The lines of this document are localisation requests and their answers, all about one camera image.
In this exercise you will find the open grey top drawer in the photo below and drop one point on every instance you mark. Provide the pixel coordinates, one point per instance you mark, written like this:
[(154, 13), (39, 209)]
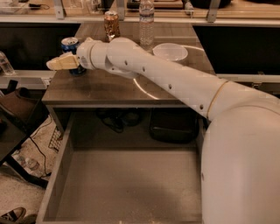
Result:
[(101, 177)]

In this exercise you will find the black bag under cabinet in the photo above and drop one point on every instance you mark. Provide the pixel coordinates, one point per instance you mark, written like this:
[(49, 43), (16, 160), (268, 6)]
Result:
[(173, 125)]

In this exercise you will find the white ceramic bowl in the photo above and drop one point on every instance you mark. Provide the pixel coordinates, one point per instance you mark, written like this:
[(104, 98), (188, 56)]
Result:
[(171, 52)]

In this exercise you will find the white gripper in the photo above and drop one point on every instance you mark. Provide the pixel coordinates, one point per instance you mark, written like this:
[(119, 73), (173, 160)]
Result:
[(85, 56)]

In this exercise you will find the blue pepsi can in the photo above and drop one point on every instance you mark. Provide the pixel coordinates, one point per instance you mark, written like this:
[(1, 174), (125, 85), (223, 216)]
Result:
[(70, 44)]

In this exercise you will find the clear plastic water bottle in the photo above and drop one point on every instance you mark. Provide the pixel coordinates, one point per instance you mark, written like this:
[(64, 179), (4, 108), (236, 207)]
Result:
[(146, 24)]

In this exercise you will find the plastic bottle on floor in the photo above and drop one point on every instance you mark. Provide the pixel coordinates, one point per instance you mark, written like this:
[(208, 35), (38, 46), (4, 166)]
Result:
[(29, 164)]

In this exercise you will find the plastic bottle on left shelf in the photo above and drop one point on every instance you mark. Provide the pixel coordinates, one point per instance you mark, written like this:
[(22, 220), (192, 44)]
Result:
[(6, 65)]

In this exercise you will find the shoe at bottom left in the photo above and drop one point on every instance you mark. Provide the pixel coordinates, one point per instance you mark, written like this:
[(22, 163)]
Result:
[(13, 216)]

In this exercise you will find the brown gold soda can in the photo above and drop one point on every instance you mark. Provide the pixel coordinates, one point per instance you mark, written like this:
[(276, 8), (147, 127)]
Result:
[(111, 25)]

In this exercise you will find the dark chair at left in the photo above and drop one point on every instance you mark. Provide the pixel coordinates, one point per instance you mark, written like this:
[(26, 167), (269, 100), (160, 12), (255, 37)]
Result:
[(21, 114)]

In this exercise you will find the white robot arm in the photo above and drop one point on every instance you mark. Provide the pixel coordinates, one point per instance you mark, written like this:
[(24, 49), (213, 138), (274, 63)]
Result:
[(240, 169)]

